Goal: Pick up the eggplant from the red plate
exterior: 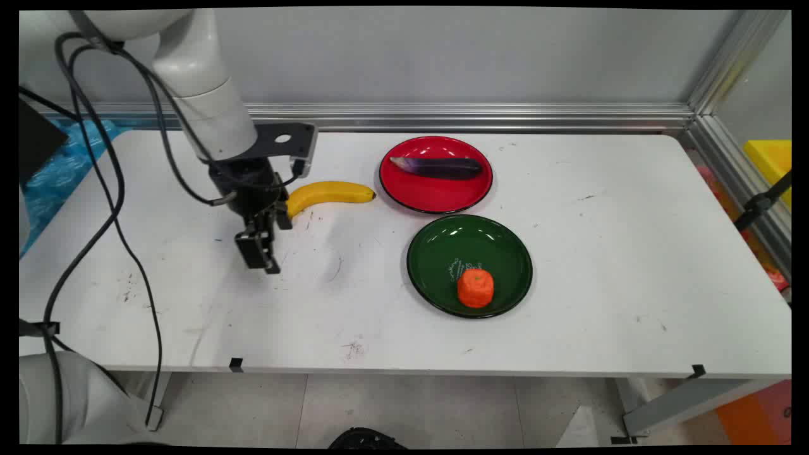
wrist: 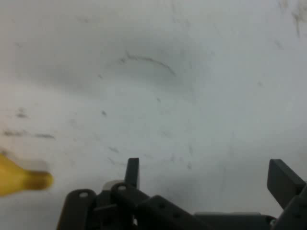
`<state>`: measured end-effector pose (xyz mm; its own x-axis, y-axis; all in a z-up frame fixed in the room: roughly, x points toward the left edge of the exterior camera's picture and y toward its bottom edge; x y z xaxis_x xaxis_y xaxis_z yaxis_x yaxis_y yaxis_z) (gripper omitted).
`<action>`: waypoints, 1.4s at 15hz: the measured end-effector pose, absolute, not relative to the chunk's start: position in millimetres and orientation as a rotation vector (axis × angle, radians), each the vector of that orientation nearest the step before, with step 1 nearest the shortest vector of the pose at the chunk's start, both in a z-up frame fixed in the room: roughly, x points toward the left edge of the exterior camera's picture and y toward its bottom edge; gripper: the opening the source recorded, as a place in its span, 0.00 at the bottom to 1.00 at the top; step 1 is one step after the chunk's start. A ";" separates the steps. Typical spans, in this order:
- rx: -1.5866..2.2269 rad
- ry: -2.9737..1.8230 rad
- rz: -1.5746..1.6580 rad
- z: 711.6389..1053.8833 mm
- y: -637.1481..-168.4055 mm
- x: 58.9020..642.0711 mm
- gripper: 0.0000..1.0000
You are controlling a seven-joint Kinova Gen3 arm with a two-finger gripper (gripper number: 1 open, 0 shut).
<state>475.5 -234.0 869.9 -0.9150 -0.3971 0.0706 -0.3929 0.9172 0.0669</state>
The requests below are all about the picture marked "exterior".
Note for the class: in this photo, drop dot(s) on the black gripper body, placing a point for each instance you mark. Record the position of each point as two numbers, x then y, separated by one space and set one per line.
249 183

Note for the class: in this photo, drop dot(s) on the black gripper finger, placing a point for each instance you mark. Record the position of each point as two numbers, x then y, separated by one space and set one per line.
258 249
284 215

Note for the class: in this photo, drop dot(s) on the purple eggplant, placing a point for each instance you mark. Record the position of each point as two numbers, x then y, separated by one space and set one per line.
442 169

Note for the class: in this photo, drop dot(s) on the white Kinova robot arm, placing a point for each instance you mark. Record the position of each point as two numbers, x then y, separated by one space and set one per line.
202 95

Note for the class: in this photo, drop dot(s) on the yellow banana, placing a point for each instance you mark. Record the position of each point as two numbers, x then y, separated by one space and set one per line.
328 191

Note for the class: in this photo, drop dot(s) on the small black table clip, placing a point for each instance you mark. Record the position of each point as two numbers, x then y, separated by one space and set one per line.
698 371
236 364

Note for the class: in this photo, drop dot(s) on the red round plate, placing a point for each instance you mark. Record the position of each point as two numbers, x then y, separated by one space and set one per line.
436 189

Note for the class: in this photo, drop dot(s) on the green round plate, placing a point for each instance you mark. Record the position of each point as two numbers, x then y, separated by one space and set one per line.
442 253

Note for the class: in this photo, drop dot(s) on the white straight table leg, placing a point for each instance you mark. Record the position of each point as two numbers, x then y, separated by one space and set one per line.
159 398

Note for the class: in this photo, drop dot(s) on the blue patterned cloth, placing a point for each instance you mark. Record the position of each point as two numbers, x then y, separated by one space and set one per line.
57 170

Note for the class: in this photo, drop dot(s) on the orange persimmon fruit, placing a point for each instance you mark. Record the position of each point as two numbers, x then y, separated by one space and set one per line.
475 288

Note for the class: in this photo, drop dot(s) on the black flat panel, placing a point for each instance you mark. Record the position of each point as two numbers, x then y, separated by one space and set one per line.
36 142

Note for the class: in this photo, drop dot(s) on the black round floor object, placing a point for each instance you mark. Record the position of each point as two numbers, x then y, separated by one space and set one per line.
366 439

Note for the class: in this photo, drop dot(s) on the grey slanted table leg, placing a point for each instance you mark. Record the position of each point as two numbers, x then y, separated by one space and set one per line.
689 404

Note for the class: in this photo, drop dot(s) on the pink red object behind table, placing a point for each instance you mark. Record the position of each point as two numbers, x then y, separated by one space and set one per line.
765 265

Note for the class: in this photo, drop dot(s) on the yellow plastic box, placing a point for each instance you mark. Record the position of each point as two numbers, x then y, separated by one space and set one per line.
772 161

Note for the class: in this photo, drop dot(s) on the orange box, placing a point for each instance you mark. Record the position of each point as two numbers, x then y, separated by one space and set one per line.
758 417

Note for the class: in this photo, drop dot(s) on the long aluminium frame rail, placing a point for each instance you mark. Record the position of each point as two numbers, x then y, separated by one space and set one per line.
474 117

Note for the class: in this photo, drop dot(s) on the angled aluminium frame rail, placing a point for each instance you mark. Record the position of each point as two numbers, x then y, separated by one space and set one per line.
727 133

